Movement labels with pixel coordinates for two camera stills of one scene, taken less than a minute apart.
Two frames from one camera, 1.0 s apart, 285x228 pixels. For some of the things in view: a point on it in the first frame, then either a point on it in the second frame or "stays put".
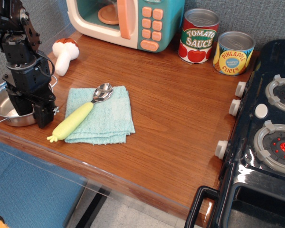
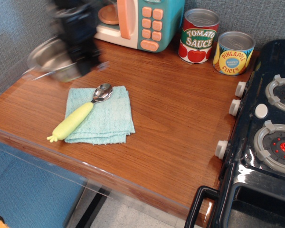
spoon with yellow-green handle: x=103 y=92 stays put
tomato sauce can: x=199 y=33 stays put
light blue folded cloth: x=109 y=122 stays put
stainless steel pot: x=3 y=108 → x=50 y=57
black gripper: x=31 y=86 → x=77 y=26
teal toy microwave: x=149 y=25 stays put
